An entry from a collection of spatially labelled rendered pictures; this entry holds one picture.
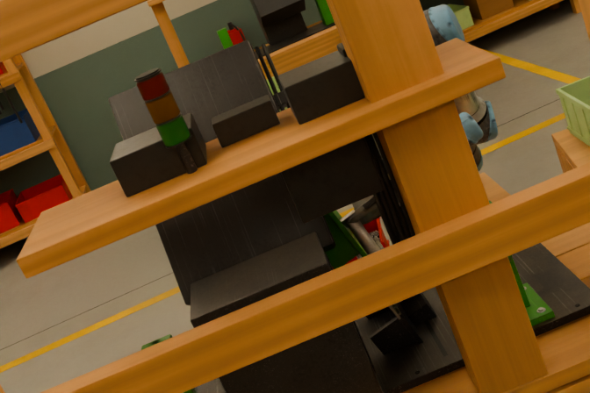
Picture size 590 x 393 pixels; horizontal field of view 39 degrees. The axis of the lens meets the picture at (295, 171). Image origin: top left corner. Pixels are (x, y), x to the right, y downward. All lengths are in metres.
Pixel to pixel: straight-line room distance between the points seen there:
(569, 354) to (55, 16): 1.19
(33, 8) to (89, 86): 6.05
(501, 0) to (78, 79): 3.68
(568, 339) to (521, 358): 0.16
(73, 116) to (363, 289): 6.15
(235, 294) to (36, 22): 0.67
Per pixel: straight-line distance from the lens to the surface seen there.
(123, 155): 1.53
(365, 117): 1.44
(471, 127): 1.91
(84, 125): 7.55
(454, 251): 1.55
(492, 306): 1.68
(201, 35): 7.43
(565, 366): 1.80
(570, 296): 1.97
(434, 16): 2.21
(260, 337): 1.55
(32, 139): 7.01
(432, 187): 1.55
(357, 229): 1.91
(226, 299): 1.72
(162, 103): 1.47
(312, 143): 1.44
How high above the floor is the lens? 1.94
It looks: 18 degrees down
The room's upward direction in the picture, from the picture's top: 23 degrees counter-clockwise
